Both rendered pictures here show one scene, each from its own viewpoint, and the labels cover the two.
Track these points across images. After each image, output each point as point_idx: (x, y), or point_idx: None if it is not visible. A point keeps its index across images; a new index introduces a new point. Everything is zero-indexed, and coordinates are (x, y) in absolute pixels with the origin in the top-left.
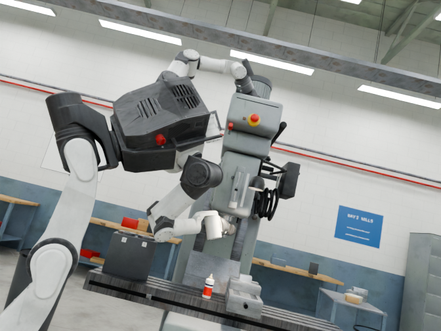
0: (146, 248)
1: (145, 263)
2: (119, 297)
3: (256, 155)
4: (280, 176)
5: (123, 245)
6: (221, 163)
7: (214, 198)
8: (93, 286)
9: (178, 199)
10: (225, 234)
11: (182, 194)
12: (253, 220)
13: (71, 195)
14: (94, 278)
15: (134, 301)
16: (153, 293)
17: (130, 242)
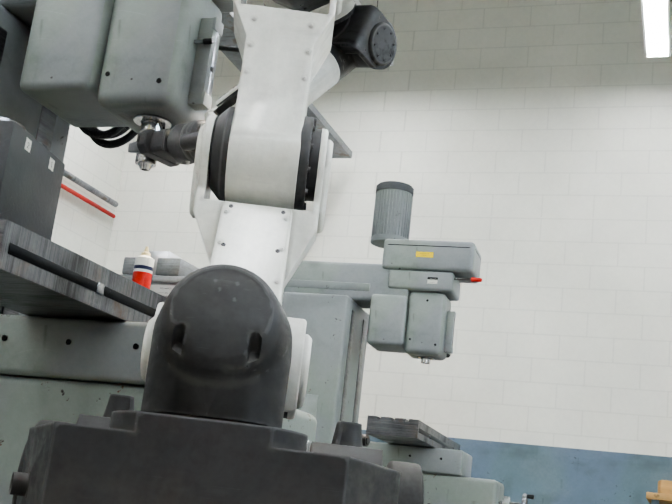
0: (52, 175)
1: (49, 214)
2: (57, 290)
3: (224, 2)
4: None
5: (26, 159)
6: None
7: (171, 79)
8: (16, 261)
9: (328, 81)
10: (169, 162)
11: (335, 71)
12: (58, 141)
13: (325, 36)
14: (18, 238)
15: (79, 300)
16: (106, 280)
17: (34, 153)
